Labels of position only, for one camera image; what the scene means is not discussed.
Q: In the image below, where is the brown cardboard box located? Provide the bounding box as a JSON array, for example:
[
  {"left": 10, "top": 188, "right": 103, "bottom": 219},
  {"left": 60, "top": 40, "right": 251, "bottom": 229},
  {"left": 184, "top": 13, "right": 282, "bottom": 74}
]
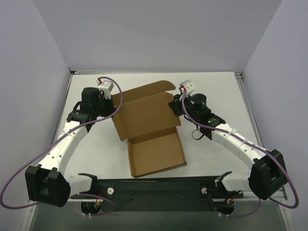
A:
[{"left": 112, "top": 80, "right": 187, "bottom": 178}]

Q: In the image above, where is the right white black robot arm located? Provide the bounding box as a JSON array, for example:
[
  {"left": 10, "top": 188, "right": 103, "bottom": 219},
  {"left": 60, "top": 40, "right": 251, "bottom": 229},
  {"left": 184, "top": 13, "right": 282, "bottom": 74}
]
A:
[{"left": 168, "top": 93, "right": 287, "bottom": 200}]

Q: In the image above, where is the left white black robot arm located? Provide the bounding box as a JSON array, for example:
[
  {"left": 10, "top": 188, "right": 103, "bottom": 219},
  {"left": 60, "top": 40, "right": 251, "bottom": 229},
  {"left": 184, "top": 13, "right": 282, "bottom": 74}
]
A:
[{"left": 25, "top": 85, "right": 116, "bottom": 207}]

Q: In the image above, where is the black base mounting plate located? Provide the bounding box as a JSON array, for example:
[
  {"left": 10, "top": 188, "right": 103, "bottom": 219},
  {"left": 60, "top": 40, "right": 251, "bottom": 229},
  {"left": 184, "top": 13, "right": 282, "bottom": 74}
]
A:
[{"left": 71, "top": 177, "right": 244, "bottom": 213}]

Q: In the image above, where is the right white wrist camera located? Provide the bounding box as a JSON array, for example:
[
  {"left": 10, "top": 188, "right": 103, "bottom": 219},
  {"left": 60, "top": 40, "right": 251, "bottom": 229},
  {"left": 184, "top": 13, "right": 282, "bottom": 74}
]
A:
[{"left": 180, "top": 80, "right": 195, "bottom": 96}]

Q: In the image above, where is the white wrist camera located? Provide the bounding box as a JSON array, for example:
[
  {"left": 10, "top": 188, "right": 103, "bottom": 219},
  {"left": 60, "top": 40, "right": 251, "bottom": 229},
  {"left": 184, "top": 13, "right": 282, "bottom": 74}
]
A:
[
  {"left": 96, "top": 77, "right": 114, "bottom": 99},
  {"left": 180, "top": 80, "right": 195, "bottom": 96}
]

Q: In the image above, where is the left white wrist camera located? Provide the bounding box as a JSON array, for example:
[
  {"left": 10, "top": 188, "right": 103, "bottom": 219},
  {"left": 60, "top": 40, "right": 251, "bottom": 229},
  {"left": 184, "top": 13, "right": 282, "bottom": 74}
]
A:
[{"left": 96, "top": 77, "right": 114, "bottom": 99}]

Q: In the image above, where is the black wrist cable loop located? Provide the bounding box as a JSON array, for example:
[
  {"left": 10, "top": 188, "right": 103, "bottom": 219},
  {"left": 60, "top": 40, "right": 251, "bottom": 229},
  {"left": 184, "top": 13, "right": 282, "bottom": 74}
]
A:
[{"left": 192, "top": 128, "right": 205, "bottom": 141}]

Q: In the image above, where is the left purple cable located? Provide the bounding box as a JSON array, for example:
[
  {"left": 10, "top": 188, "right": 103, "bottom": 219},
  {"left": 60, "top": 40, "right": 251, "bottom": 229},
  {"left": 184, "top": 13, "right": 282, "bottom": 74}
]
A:
[{"left": 0, "top": 76, "right": 125, "bottom": 209}]

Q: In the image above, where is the purple cable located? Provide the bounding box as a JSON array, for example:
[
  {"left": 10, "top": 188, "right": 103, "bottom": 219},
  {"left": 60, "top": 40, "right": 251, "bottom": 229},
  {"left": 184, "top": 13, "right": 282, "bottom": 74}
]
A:
[
  {"left": 0, "top": 76, "right": 125, "bottom": 209},
  {"left": 180, "top": 89, "right": 299, "bottom": 218}
]

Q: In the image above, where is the left aluminium side rail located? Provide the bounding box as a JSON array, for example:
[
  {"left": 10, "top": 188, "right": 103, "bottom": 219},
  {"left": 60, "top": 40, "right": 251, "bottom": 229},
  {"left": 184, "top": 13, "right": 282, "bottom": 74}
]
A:
[{"left": 51, "top": 72, "right": 75, "bottom": 144}]

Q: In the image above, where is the aluminium side rail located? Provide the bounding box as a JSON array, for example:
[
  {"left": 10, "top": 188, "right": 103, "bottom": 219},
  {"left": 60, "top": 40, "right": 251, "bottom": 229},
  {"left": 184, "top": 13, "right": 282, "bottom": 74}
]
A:
[
  {"left": 234, "top": 72, "right": 264, "bottom": 147},
  {"left": 51, "top": 72, "right": 75, "bottom": 144}
]

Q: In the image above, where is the right aluminium side rail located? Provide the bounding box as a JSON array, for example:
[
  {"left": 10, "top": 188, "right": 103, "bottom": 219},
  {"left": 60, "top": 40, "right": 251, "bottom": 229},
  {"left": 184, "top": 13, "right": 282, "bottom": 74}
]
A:
[{"left": 234, "top": 72, "right": 264, "bottom": 147}]

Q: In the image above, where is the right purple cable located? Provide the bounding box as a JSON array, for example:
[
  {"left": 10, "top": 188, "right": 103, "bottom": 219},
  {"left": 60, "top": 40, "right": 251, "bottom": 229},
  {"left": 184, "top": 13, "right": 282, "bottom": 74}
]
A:
[{"left": 180, "top": 89, "right": 299, "bottom": 218}]

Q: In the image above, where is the aluminium front frame rail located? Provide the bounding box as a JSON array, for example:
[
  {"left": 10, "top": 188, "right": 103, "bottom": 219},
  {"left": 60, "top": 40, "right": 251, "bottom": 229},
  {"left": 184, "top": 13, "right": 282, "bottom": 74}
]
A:
[{"left": 275, "top": 187, "right": 288, "bottom": 201}]

